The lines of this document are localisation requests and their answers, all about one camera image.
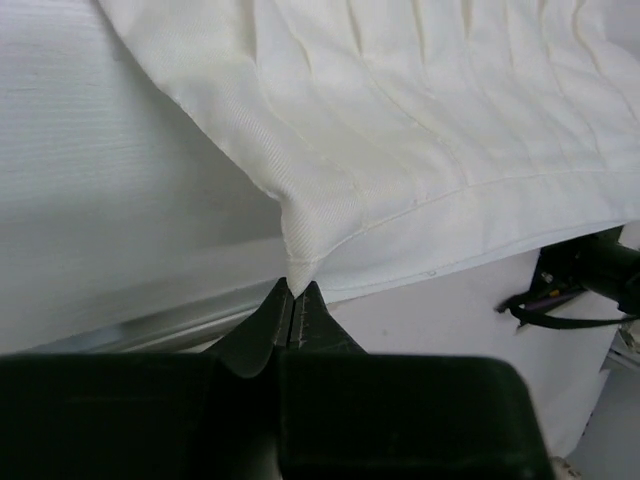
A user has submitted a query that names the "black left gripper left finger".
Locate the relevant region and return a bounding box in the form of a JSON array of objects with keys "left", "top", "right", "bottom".
[{"left": 1, "top": 280, "right": 292, "bottom": 479}]

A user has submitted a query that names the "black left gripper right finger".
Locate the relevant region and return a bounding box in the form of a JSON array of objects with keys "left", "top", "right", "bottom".
[{"left": 277, "top": 284, "right": 554, "bottom": 479}]

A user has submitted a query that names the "white pleated skirt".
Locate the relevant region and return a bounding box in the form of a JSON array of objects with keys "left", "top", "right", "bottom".
[{"left": 102, "top": 1, "right": 639, "bottom": 300}]

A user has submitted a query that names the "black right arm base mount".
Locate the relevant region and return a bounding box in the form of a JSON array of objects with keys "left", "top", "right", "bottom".
[{"left": 496, "top": 227, "right": 639, "bottom": 330}]

